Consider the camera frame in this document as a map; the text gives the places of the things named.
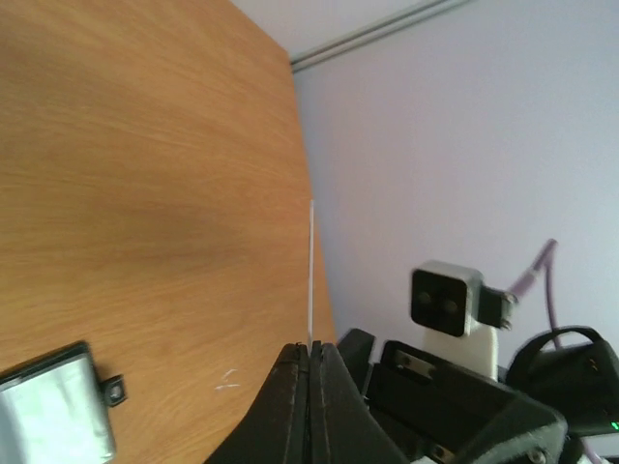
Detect black leather card holder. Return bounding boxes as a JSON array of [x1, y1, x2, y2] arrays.
[[1, 340, 128, 463]]

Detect grey aluminium frame rail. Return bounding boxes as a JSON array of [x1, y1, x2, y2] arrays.
[[290, 0, 468, 74]]

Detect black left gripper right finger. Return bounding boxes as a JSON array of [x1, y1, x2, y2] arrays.
[[308, 342, 407, 463]]

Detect white card with red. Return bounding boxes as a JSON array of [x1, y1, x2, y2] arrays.
[[308, 199, 314, 352]]

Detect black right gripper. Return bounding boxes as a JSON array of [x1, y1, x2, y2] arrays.
[[338, 329, 567, 463]]

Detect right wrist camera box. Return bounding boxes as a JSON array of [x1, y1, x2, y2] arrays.
[[410, 260, 517, 380]]

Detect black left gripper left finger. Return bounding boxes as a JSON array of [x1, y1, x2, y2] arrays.
[[206, 344, 310, 463]]

